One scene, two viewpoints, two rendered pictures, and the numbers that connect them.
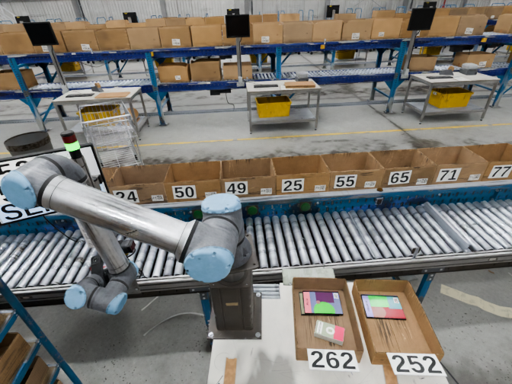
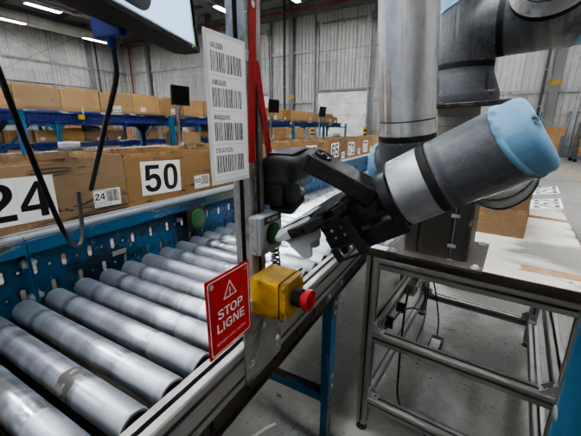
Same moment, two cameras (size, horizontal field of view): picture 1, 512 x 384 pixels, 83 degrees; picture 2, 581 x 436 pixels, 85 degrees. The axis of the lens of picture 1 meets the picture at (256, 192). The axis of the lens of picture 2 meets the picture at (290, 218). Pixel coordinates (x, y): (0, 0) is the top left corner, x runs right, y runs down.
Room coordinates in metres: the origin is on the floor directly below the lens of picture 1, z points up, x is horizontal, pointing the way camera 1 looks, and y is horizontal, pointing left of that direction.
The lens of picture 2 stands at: (0.77, 1.18, 1.12)
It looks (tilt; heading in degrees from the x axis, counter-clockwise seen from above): 16 degrees down; 303
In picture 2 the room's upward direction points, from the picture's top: straight up
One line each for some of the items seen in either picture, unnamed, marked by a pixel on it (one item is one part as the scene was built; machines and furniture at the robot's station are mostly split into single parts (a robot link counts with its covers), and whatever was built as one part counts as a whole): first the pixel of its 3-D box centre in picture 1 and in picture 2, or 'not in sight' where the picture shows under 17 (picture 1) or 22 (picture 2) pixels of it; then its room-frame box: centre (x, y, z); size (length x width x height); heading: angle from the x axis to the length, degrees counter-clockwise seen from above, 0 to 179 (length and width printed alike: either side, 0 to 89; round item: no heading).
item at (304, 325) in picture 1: (323, 315); (471, 209); (0.83, -0.31, 0.80); 0.38 x 0.28 x 0.10; 176
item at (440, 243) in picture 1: (427, 228); not in sight; (1.51, -1.19, 0.72); 0.52 x 0.05 x 0.05; 3
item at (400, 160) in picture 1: (398, 168); (320, 150); (1.96, -1.12, 0.96); 0.39 x 0.29 x 0.17; 93
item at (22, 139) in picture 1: (36, 159); not in sight; (3.67, 3.04, 0.32); 0.50 x 0.50 x 0.64
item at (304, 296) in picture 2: not in sight; (302, 298); (1.02, 0.75, 0.84); 0.04 x 0.04 x 0.04; 3
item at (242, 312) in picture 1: (234, 294); (445, 199); (0.89, 0.12, 0.91); 0.26 x 0.26 x 0.33; 88
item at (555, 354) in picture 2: not in sight; (468, 310); (0.78, -0.27, 0.36); 1.00 x 0.58 x 0.72; 88
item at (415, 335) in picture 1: (392, 318); not in sight; (0.80, -0.63, 0.80); 0.38 x 0.28 x 0.10; 176
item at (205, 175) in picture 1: (195, 180); (149, 172); (1.87, 0.45, 0.96); 0.39 x 0.29 x 0.17; 93
